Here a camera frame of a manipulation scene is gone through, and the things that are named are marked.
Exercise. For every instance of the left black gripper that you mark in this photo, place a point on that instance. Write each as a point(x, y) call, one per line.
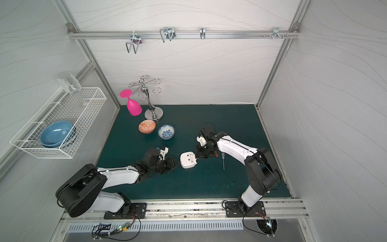
point(169, 163)

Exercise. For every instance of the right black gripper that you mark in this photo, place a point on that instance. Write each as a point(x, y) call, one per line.
point(202, 151)

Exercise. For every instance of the clear handle screwdriver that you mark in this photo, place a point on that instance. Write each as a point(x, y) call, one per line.
point(223, 160)

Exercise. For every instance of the white alarm clock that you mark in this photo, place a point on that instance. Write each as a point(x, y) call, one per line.
point(188, 160)

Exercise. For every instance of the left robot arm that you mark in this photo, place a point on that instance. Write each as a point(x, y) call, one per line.
point(85, 190)

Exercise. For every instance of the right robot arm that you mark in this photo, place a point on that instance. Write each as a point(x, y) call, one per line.
point(262, 169)

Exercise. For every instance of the blue white patterned bowl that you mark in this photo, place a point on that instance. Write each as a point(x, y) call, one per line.
point(166, 132)

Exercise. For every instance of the green table mat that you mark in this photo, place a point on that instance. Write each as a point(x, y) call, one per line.
point(126, 145)

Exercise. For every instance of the red patterned bowl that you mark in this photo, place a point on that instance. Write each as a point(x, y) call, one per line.
point(147, 126)

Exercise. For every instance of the silver cup holder stand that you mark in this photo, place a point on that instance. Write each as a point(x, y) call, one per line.
point(145, 85)

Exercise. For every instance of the pink plastic goblet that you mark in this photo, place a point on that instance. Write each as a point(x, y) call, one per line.
point(133, 107)

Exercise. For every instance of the blue plate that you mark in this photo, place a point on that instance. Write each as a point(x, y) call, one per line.
point(57, 133)

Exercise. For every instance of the clear wine glass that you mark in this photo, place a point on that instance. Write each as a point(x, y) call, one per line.
point(71, 85)

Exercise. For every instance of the small metal hook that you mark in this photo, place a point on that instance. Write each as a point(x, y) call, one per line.
point(202, 33)

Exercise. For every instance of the metal double hook middle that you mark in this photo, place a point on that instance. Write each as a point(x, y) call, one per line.
point(167, 33)

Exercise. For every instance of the metal double hook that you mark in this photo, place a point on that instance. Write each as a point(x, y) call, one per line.
point(167, 33)
point(133, 43)

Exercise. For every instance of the metal double hook left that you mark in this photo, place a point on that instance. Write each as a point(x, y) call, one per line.
point(133, 43)

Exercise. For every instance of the metal hook right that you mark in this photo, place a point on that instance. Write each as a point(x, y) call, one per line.
point(276, 34)

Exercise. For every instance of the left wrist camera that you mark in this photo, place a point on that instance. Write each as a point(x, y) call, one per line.
point(163, 151)

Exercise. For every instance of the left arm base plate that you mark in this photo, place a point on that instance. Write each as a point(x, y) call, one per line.
point(133, 210)

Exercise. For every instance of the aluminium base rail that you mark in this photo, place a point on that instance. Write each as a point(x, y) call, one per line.
point(215, 209)

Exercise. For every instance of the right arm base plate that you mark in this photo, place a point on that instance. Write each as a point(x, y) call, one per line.
point(237, 209)

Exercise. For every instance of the white wire basket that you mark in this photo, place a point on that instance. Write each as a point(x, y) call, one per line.
point(67, 108)

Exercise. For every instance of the aluminium top rail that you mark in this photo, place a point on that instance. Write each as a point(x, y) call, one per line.
point(180, 35)

